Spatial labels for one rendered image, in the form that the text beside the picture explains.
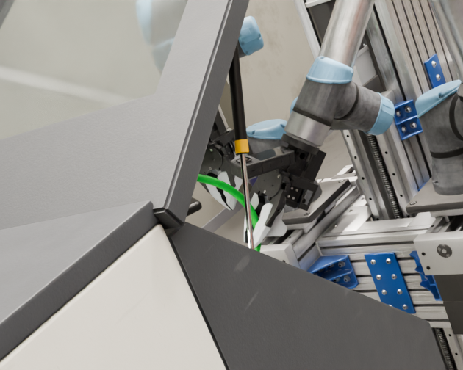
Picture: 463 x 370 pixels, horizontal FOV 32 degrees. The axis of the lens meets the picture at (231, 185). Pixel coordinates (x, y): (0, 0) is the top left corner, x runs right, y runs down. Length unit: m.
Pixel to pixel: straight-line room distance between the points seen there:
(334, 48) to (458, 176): 0.44
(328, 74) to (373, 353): 0.48
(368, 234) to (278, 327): 0.97
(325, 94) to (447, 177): 0.53
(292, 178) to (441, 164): 0.53
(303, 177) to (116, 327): 0.69
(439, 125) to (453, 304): 0.41
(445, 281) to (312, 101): 0.64
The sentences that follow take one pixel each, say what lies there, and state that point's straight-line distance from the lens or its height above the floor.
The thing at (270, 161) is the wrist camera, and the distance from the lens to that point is 1.40.
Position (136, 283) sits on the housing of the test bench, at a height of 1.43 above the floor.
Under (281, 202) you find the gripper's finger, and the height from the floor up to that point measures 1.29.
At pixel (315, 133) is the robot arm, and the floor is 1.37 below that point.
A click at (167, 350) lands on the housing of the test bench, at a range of 0.92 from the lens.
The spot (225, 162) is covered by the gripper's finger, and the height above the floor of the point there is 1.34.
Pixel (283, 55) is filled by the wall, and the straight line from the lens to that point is 6.43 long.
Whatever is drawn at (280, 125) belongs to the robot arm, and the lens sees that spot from 2.09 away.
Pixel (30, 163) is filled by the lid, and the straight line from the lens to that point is 1.18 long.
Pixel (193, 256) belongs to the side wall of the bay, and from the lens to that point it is 0.97.
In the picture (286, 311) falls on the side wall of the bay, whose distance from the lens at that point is 1.13.
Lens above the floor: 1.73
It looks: 16 degrees down
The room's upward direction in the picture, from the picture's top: 22 degrees counter-clockwise
